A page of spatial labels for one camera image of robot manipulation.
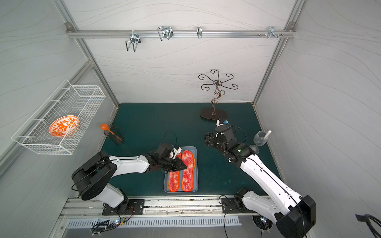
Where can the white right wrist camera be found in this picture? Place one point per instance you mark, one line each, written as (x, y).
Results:
(222, 122)

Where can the bronze scroll jewelry stand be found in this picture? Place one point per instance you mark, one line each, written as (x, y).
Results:
(212, 113)

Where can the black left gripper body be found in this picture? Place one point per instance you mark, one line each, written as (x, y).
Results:
(171, 162)

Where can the clear measuring cup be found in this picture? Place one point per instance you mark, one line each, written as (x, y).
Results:
(260, 139)

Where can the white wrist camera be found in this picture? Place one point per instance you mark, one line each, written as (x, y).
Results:
(175, 151)
(222, 122)

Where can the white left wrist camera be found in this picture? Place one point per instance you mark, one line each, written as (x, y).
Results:
(175, 151)

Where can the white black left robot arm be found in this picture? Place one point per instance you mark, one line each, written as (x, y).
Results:
(92, 179)

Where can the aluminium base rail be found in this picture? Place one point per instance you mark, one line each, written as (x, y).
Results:
(150, 206)

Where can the red insole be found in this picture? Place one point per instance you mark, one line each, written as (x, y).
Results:
(174, 181)
(187, 177)

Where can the white vent strip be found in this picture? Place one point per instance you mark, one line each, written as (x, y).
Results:
(154, 222)

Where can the metal bracket right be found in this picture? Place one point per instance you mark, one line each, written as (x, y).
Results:
(271, 34)

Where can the red insole top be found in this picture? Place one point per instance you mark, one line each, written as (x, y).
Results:
(187, 177)

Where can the metal hook small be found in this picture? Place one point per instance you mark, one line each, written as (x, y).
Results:
(199, 32)

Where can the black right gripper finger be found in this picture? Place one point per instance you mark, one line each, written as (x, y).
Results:
(210, 142)
(209, 135)

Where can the blue plastic storage tray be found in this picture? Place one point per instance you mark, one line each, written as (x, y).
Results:
(195, 174)

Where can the aluminium top rail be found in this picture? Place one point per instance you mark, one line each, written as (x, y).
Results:
(178, 34)

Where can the orange patterned bowl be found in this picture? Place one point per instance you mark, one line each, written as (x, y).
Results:
(64, 126)

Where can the white wire basket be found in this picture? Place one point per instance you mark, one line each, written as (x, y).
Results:
(82, 101)

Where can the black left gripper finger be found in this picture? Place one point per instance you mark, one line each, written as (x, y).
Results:
(176, 168)
(178, 161)

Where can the metal hook middle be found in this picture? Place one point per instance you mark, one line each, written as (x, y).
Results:
(165, 32)

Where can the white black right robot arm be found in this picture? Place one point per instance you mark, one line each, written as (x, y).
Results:
(292, 214)

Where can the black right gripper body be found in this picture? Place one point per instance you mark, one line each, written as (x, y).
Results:
(215, 140)

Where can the metal hook left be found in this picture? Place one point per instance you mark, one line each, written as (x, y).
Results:
(133, 42)

